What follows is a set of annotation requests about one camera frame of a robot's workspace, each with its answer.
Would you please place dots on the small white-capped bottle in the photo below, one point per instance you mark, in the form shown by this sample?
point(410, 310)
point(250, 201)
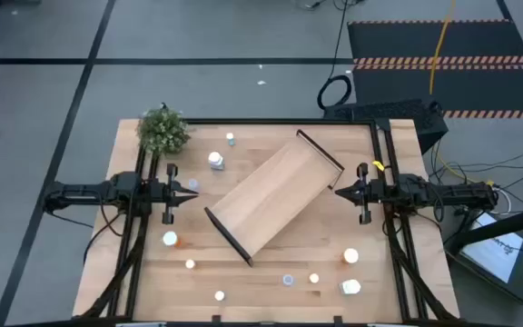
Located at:
point(314, 278)

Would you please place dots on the white medicine bottle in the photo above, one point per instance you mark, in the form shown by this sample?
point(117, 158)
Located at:
point(350, 286)
point(215, 159)

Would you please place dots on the black metal stand bar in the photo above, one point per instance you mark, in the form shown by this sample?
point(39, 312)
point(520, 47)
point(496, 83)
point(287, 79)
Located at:
point(506, 224)

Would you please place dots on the large orange bottle white cap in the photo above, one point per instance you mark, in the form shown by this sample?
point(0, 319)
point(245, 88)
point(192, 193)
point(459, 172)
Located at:
point(350, 255)
point(170, 238)

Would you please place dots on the small orange bottle white cap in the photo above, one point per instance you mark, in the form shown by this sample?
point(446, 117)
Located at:
point(190, 264)

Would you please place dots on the wooden shelf with black ends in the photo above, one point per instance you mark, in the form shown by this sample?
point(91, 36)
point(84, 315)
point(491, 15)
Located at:
point(275, 195)

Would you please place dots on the small green potted plant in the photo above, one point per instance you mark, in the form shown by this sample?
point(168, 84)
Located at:
point(161, 131)

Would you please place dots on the small teal bottle white cap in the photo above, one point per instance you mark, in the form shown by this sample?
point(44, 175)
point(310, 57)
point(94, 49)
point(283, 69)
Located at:
point(230, 136)
point(219, 295)

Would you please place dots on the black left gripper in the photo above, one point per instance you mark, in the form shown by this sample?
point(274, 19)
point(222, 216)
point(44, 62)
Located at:
point(159, 191)

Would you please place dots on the black computer tower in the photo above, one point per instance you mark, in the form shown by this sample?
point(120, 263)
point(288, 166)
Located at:
point(393, 110)

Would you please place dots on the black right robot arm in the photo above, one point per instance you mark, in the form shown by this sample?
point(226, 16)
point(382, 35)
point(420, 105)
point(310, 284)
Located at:
point(447, 195)

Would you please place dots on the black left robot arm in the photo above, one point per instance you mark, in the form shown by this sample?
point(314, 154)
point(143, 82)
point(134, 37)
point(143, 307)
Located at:
point(84, 191)

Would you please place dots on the black hazard-striped floor mat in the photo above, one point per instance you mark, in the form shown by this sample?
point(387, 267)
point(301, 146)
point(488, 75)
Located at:
point(470, 86)

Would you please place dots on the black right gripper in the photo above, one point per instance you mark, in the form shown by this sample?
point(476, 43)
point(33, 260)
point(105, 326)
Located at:
point(372, 193)

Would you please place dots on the yellow tag on gripper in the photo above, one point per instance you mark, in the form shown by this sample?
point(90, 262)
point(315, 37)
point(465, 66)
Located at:
point(378, 165)

